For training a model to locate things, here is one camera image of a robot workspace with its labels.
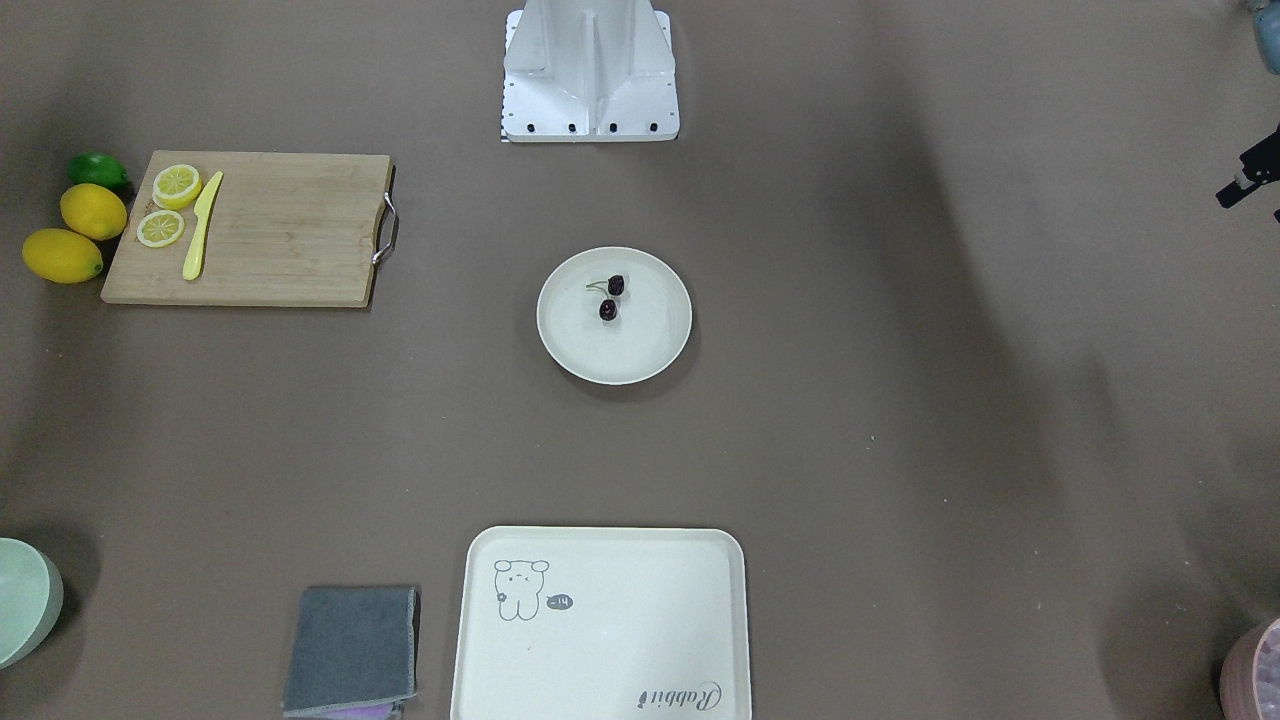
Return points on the green lime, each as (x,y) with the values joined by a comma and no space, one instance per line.
(100,169)

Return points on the yellow lemon upper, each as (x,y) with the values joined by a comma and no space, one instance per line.
(93,211)

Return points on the yellow plastic knife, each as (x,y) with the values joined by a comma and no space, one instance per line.
(193,265)

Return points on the yellow lemon lower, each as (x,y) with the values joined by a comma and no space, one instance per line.
(63,257)

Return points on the grey folded cloth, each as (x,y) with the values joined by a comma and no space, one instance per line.
(353,654)

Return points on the pink bowl with ice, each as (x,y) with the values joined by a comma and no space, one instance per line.
(1249,677)

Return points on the thin lemon slice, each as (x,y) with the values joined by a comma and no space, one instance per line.
(160,228)

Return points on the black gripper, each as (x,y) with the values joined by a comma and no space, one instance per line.
(1256,169)

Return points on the beige round plate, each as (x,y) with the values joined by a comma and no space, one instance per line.
(650,332)

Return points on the dark red cherry pair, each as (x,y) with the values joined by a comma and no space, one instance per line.
(612,290)

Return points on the thick lemon half slice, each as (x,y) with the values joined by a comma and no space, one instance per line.
(176,187)

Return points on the mint green bowl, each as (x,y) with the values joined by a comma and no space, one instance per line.
(32,594)

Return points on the cream rabbit tray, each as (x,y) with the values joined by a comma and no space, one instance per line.
(603,623)

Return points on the bamboo cutting board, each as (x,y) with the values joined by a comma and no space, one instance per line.
(287,229)

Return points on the yellow lemon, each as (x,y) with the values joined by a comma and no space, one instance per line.
(63,257)
(93,211)

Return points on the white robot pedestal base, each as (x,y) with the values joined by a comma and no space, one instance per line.
(589,71)

